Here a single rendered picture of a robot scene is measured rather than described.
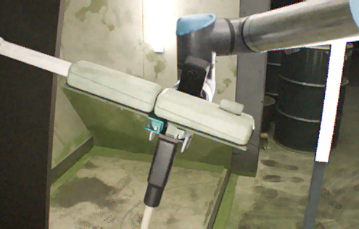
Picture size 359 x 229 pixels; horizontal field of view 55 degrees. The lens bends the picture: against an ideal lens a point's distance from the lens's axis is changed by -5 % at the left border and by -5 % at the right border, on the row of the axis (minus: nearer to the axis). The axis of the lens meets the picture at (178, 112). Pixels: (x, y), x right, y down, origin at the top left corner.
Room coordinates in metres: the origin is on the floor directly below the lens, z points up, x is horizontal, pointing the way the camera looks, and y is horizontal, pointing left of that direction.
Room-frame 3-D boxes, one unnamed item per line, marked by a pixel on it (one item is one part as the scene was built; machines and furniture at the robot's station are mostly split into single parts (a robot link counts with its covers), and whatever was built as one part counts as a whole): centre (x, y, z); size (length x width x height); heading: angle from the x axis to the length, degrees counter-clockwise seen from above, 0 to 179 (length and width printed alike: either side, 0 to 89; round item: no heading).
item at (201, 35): (0.85, -0.05, 1.21); 0.12 x 0.09 x 0.12; 112
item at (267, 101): (3.16, -0.75, 0.14); 0.31 x 0.29 x 0.28; 163
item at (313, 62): (2.86, -1.12, 0.44); 0.59 x 0.58 x 0.89; 178
